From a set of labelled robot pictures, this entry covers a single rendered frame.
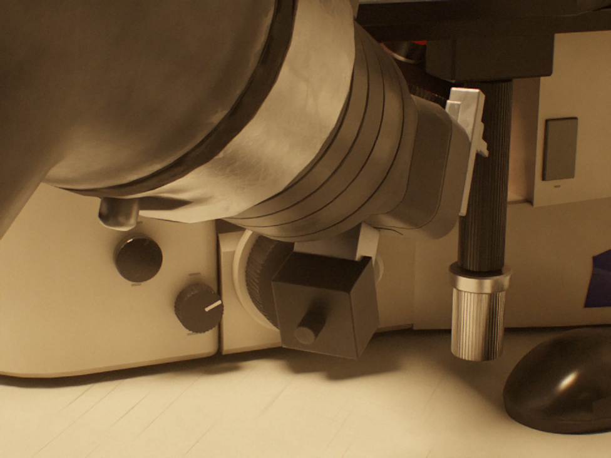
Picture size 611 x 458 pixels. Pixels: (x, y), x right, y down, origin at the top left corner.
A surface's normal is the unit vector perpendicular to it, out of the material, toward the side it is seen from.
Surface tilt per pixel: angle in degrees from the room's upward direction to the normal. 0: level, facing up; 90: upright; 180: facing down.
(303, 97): 101
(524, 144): 90
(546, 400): 56
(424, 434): 0
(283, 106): 112
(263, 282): 90
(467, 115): 65
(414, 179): 82
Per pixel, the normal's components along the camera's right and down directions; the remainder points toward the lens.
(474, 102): -0.37, -0.17
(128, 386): 0.00, -0.96
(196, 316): 0.36, 0.27
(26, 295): -0.03, 0.29
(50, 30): 0.68, 0.61
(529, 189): -0.93, 0.11
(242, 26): 0.86, 0.32
